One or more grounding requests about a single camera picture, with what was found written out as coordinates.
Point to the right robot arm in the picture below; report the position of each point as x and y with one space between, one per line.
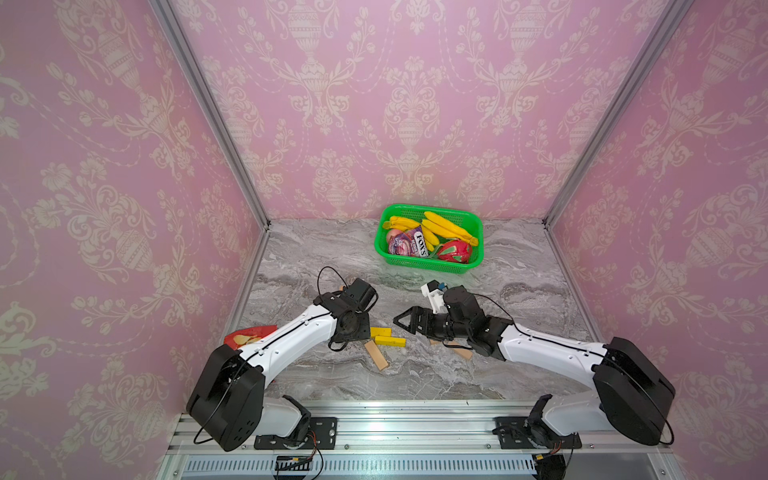
626 392

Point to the yellow block lower right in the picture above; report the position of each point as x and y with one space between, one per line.
390 341

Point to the red snack bag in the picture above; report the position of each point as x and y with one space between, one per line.
239 338

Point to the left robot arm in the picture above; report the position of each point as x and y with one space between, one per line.
228 400

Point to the natural block right cluster bottom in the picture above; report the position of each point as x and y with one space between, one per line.
463 352

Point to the red dragon fruit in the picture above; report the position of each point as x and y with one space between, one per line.
455 251

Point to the natural wooden block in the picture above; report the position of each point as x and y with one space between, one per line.
376 355

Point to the banana bunch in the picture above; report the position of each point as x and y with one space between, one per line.
400 223
444 228

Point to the purple snack packet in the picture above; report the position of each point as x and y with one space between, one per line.
408 243

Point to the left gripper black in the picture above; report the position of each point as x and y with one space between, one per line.
365 334

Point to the yellow block upper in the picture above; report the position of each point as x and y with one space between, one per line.
380 331

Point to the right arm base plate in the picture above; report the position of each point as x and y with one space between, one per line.
520 433

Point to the green plastic basket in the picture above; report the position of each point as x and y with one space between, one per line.
464 219

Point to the banana bunch right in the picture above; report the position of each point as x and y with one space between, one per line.
444 228

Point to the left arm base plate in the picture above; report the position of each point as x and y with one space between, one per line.
315 432

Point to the aluminium front rail frame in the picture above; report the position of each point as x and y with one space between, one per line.
420 439

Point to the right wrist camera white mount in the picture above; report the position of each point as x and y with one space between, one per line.
433 291

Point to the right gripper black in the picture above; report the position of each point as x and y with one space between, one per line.
417 322

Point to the banana bunch left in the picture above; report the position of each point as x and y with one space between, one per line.
400 223

